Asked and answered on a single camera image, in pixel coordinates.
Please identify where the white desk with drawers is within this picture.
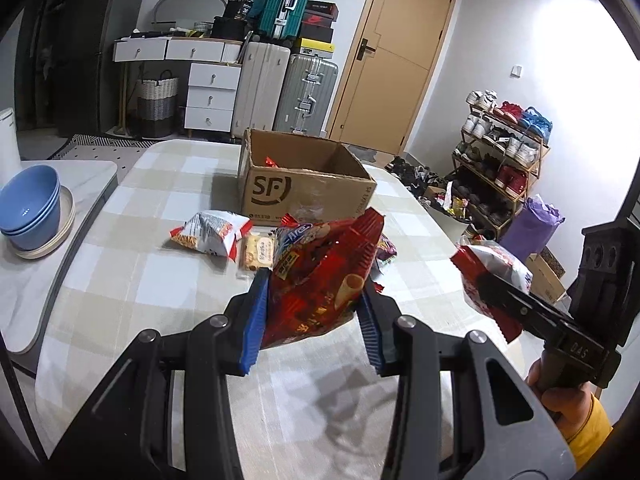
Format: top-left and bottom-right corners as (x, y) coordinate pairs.
(112, 35), (246, 132)

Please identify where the teal suitcase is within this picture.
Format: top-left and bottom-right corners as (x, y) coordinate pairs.
(257, 0), (307, 43)

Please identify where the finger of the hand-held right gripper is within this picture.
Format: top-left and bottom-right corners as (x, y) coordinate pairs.
(475, 271), (577, 342)

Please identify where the purple candy bag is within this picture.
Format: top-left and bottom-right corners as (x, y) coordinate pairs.
(375, 232), (399, 267)

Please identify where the shoe rack with shoes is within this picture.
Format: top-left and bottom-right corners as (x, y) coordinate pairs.
(452, 90), (553, 227)

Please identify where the yellow biscuit packet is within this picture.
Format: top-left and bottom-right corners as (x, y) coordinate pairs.
(237, 232), (279, 279)

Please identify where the black refrigerator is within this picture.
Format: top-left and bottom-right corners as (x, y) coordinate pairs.
(60, 0), (152, 137)

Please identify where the brown cardboard box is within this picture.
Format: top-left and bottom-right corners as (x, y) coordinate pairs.
(237, 128), (378, 227)

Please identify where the person's right hand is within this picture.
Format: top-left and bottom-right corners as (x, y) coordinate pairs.
(527, 359), (595, 427)

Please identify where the yellow black shoe box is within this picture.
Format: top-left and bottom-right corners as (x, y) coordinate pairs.
(292, 37), (337, 59)

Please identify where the cream plate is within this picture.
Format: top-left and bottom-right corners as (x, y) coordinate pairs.
(10, 185), (77, 260)

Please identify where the white cylindrical bin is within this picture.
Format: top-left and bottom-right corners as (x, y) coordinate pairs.
(0, 107), (22, 186)

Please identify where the silver white red-edged snack bag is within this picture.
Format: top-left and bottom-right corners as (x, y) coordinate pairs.
(450, 237), (534, 345)

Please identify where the white marble side table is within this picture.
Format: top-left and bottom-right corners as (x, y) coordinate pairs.
(0, 160), (118, 357)

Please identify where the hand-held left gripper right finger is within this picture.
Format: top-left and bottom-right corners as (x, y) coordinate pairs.
(357, 280), (577, 480)

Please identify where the plain black shoe box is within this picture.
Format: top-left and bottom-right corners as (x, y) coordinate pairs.
(299, 25), (335, 43)

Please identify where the purple fabric bag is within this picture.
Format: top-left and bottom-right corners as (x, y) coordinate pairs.
(500, 195), (566, 261)

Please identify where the blue bowl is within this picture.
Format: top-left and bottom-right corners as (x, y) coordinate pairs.
(0, 165), (61, 233)
(0, 195), (62, 243)
(7, 205), (62, 252)

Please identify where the red crispy snack bag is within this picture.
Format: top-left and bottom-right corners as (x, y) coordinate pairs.
(260, 207), (387, 352)

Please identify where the patterned black white rug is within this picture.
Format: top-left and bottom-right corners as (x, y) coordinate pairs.
(50, 134), (156, 161)

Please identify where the wooden door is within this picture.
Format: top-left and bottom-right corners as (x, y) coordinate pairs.
(327, 0), (460, 156)

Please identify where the open cardboard carton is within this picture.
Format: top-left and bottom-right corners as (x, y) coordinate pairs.
(525, 247), (569, 304)

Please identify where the white three-drawer unit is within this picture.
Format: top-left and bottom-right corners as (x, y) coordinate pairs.
(184, 62), (242, 131)

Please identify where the wooden shoe rack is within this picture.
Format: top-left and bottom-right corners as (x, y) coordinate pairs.
(452, 105), (551, 234)

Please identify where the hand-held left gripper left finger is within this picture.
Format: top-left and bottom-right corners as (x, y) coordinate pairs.
(50, 270), (272, 480)

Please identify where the pile of dark sandals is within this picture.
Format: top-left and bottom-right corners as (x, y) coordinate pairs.
(385, 156), (446, 196)

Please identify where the black bag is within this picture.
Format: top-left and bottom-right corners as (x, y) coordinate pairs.
(222, 0), (253, 21)

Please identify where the silver suitcase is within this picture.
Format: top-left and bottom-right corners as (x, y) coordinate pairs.
(272, 52), (340, 139)

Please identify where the beige suitcase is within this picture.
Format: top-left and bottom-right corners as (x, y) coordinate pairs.
(231, 40), (292, 136)

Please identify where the white trash bin with wrappers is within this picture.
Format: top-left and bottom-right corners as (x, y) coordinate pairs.
(425, 194), (477, 241)

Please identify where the person's right forearm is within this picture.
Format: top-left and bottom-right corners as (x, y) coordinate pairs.
(564, 392), (615, 471)

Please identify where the white red noodle snack bag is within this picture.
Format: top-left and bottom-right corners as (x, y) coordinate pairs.
(170, 210), (253, 262)

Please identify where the woven grey white basket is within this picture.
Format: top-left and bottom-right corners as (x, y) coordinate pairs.
(136, 72), (180, 139)

